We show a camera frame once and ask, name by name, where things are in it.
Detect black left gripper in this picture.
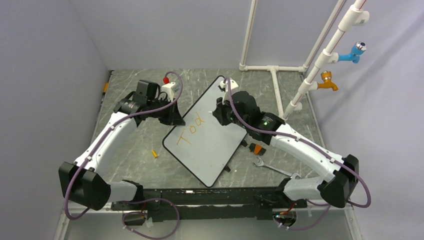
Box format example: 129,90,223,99
147,96,184,126

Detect white whiteboard black frame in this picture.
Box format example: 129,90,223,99
162,75,246,188

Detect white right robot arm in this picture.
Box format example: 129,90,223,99
212,91,359,208

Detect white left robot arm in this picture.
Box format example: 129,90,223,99
58,77,185,210

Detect orange marker cap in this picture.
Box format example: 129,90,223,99
151,150,158,158

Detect black orange eraser block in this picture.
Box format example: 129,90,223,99
248,143,267,156

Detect silver open-end wrench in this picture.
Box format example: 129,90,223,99
252,157,302,179

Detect blue faucet tap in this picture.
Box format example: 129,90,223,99
337,41,367,64

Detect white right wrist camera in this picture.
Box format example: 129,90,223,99
218,78,239,103

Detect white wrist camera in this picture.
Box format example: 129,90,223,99
159,77,181,101
218,78,239,103

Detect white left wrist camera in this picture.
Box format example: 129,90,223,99
159,77,181,101

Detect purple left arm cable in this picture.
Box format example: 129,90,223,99
63,70,184,221

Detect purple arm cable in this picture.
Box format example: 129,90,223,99
63,70,184,221
223,77,372,232

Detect orange black pen at wall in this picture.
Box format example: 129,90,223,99
100,79,110,105

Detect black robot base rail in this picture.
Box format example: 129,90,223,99
111,187,308,223

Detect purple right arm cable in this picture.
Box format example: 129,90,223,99
223,77,372,232

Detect white pvc pipe frame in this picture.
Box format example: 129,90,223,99
239,0,370,120

